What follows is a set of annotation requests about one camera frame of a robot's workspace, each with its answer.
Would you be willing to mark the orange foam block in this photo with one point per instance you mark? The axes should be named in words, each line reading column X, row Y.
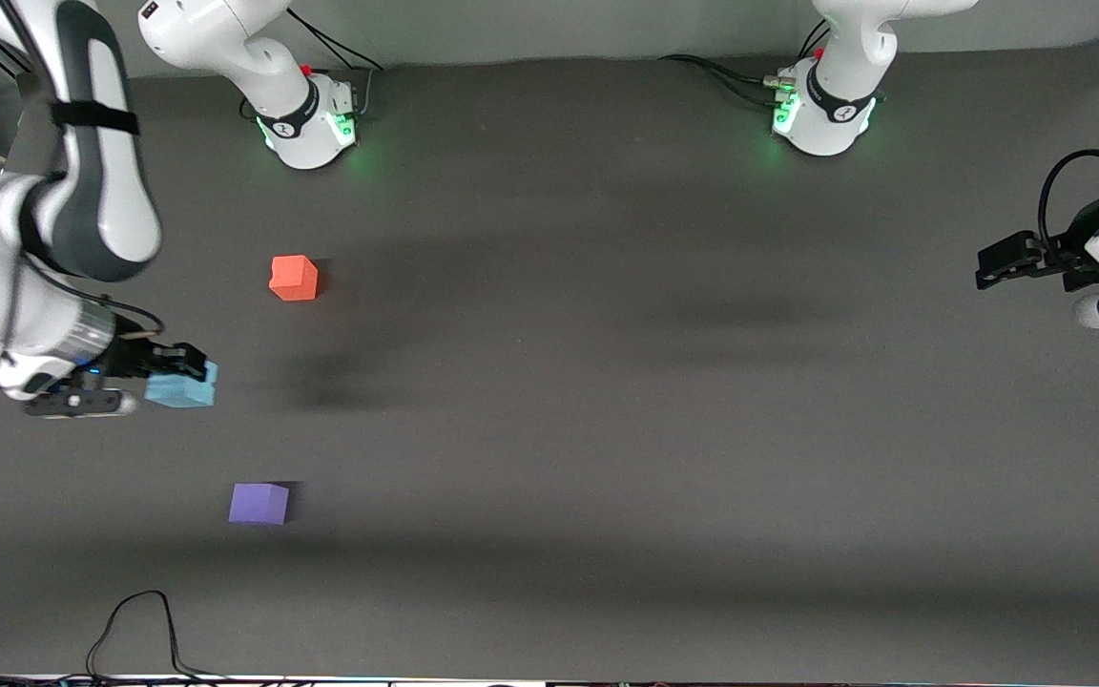
column 292, row 279

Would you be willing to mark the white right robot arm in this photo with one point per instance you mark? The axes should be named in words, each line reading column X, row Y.
column 92, row 172

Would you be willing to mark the purple foam block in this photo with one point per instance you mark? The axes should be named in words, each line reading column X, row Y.
column 259, row 504

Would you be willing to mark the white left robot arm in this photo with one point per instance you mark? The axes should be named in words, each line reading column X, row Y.
column 831, row 124

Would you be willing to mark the dark grey table mat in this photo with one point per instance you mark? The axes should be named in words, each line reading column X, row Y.
column 607, row 458

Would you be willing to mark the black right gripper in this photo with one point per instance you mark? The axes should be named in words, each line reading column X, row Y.
column 133, row 361

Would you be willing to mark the light blue foam block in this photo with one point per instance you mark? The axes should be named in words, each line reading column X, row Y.
column 182, row 393

